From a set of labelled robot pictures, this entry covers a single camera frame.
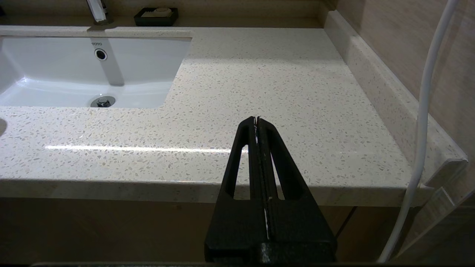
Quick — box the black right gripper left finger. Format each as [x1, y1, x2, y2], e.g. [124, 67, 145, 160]
[205, 117, 268, 263]

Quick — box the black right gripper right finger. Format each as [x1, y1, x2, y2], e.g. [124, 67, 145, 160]
[258, 117, 337, 263]

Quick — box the wooden vanity cabinet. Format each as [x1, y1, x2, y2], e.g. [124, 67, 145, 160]
[0, 197, 409, 264]

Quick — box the beige stone backsplash strip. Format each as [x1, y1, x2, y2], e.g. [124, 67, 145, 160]
[324, 10, 469, 188]

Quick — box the chrome sink drain stopper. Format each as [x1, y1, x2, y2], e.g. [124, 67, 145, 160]
[91, 96, 116, 108]

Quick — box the black soap dish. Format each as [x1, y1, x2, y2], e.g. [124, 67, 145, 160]
[134, 7, 179, 27]

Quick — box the white ceramic sink basin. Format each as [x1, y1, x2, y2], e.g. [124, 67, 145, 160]
[0, 30, 193, 109]

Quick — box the chrome sink faucet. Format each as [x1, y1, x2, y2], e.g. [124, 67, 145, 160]
[86, 0, 114, 26]

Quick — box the white hose cable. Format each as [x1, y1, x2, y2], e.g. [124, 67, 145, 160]
[378, 0, 461, 263]

